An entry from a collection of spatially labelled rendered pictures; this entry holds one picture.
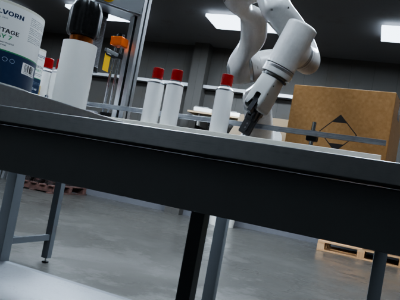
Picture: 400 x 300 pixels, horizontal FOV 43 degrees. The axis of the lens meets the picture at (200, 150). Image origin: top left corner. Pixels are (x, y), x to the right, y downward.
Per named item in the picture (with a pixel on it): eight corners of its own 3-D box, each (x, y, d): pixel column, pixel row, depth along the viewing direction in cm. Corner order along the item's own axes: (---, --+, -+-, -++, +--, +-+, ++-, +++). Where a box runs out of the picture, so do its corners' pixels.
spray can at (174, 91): (153, 135, 148) (166, 66, 149) (161, 137, 153) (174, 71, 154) (169, 137, 146) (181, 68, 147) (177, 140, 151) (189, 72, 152)
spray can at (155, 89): (134, 132, 151) (147, 65, 152) (143, 135, 156) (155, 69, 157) (149, 134, 149) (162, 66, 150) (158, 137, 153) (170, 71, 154)
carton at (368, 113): (279, 169, 156) (294, 84, 157) (300, 176, 177) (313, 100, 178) (381, 186, 142) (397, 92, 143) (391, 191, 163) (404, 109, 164)
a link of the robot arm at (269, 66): (271, 66, 144) (266, 75, 145) (262, 57, 136) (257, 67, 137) (296, 78, 141) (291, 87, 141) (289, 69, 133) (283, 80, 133)
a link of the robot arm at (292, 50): (280, 70, 145) (261, 57, 139) (302, 29, 144) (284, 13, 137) (300, 79, 139) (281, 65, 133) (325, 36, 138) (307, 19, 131)
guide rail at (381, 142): (52, 100, 172) (53, 97, 172) (55, 102, 173) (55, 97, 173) (385, 145, 128) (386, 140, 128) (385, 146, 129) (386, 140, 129)
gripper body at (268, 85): (269, 73, 145) (250, 108, 146) (259, 63, 136) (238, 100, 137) (291, 84, 142) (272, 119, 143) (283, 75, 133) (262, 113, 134)
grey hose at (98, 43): (84, 69, 175) (96, 11, 176) (90, 72, 178) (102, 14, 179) (93, 71, 173) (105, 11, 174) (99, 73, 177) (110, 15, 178)
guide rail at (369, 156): (34, 112, 165) (35, 106, 165) (36, 112, 166) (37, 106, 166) (380, 163, 121) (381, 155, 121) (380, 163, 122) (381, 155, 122)
